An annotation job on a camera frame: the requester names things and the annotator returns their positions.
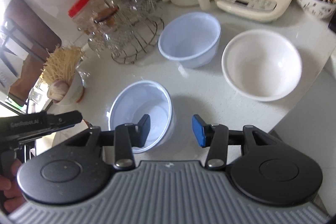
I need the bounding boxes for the cluster of glass cups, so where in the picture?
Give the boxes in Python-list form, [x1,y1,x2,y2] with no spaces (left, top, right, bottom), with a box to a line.
[88,0,158,56]

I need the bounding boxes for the white bowl with garlic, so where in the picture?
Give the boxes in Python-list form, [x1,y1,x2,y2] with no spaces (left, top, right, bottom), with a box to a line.
[51,70,85,105]

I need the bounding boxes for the wire cup holder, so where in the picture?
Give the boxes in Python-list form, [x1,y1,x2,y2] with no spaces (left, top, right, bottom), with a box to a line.
[112,17,164,65]

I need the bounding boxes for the white ceramic bowl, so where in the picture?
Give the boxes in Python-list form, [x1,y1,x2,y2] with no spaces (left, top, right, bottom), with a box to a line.
[221,29,303,102]

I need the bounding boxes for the white kettle base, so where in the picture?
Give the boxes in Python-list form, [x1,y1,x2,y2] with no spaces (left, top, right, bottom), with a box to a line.
[213,0,294,23]

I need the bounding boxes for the brown wooden chair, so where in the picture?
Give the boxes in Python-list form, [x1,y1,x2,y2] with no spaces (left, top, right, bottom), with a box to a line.
[0,0,63,98]

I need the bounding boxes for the person's left hand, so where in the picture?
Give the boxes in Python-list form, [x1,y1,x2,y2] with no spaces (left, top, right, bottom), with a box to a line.
[0,174,26,214]

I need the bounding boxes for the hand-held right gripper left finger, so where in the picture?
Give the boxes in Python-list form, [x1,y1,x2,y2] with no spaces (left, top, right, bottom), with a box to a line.
[62,114,152,170]

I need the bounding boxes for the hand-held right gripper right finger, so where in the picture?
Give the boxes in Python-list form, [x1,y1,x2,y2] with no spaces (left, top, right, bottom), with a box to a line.
[192,114,282,170]

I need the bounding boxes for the pale blue plastic bowl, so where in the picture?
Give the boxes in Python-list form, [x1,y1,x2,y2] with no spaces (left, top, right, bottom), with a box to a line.
[158,12,221,69]
[108,80,176,155]

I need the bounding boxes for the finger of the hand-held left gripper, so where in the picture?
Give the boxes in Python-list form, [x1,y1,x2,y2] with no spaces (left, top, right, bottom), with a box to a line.
[47,111,84,127]
[18,122,85,142]

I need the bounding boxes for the red lid plastic jar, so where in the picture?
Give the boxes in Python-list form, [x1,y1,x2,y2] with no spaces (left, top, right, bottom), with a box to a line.
[68,0,116,33]

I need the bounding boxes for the garlic bulb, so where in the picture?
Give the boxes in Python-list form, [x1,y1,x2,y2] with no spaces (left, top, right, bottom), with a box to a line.
[47,80,70,102]

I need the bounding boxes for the bundle of dried noodles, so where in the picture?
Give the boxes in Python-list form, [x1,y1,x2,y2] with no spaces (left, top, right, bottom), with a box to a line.
[42,45,88,86]

